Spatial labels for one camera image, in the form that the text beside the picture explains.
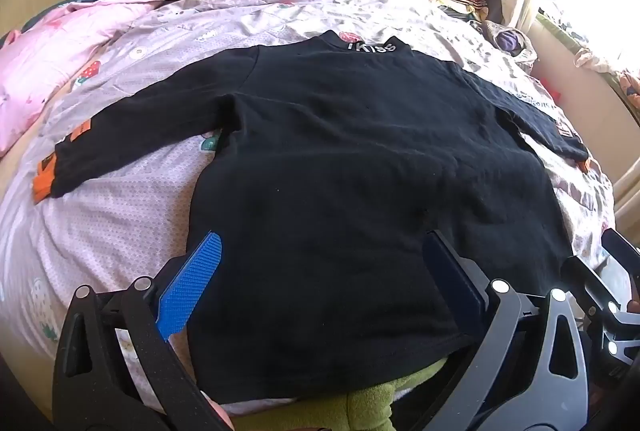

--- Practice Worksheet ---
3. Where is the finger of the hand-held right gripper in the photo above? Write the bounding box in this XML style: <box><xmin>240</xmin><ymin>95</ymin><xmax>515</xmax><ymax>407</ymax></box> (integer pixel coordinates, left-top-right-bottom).
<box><xmin>561</xmin><ymin>255</ymin><xmax>626</xmax><ymax>313</ymax></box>
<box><xmin>601</xmin><ymin>227</ymin><xmax>640</xmax><ymax>273</ymax></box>

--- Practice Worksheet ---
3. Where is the black sweatshirt with orange cuffs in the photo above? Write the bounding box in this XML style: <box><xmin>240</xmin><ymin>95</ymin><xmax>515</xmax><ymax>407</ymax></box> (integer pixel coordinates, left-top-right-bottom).
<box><xmin>32</xmin><ymin>29</ymin><xmax>591</xmax><ymax>404</ymax></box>

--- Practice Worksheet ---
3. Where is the lilac strawberry print duvet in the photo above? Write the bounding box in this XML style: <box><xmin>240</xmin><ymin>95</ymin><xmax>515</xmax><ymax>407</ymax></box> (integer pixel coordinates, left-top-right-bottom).
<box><xmin>0</xmin><ymin>0</ymin><xmax>618</xmax><ymax>417</ymax></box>

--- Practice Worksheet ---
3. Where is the pink floral cloth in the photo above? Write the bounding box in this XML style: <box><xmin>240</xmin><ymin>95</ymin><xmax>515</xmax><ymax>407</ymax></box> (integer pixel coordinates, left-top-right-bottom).
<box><xmin>574</xmin><ymin>45</ymin><xmax>640</xmax><ymax>98</ymax></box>

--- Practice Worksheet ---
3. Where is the green fleece pajamas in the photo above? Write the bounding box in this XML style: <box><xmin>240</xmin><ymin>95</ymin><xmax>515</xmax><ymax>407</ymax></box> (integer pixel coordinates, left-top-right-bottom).
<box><xmin>235</xmin><ymin>356</ymin><xmax>451</xmax><ymax>431</ymax></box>

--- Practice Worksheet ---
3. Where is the pink quilt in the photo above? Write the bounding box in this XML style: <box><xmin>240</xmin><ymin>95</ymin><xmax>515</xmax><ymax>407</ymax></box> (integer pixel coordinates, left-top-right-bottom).
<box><xmin>0</xmin><ymin>1</ymin><xmax>166</xmax><ymax>156</ymax></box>

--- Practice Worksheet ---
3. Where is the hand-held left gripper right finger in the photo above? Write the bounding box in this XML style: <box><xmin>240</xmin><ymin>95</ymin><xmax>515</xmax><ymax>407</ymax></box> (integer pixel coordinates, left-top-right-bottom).
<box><xmin>415</xmin><ymin>229</ymin><xmax>591</xmax><ymax>431</ymax></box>

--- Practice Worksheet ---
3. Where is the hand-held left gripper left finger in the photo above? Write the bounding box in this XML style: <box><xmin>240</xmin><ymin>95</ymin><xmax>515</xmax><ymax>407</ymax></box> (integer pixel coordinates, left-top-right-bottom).
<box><xmin>51</xmin><ymin>232</ymin><xmax>236</xmax><ymax>431</ymax></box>

